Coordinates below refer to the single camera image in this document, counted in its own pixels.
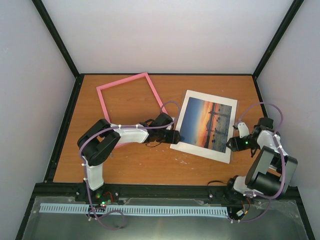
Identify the pink wooden photo frame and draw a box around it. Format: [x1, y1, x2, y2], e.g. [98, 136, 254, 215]
[96, 71, 169, 148]

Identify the black enclosure frame post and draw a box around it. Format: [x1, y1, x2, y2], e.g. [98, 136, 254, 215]
[252, 0, 305, 76]
[31, 0, 81, 78]

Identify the light blue cable duct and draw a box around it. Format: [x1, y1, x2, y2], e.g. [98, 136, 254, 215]
[38, 203, 228, 218]

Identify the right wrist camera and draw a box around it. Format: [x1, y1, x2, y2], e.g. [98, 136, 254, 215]
[233, 121, 250, 139]

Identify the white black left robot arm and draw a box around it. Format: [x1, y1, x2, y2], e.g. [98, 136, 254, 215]
[77, 112, 181, 202]

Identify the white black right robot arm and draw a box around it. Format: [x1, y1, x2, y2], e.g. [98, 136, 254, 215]
[224, 117, 298, 203]

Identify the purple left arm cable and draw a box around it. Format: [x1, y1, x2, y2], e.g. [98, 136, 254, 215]
[79, 100, 180, 230]

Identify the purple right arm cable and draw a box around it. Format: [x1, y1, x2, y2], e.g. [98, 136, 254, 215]
[234, 101, 286, 223]

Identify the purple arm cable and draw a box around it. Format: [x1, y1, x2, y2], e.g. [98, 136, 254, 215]
[234, 101, 286, 223]
[79, 100, 180, 230]

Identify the black enclosure frame post left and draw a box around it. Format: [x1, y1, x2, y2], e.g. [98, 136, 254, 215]
[31, 0, 81, 78]

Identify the photo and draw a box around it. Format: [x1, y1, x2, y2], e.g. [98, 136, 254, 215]
[169, 89, 238, 165]

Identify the black enclosure frame post right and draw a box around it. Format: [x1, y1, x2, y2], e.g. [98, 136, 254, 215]
[252, 0, 305, 76]

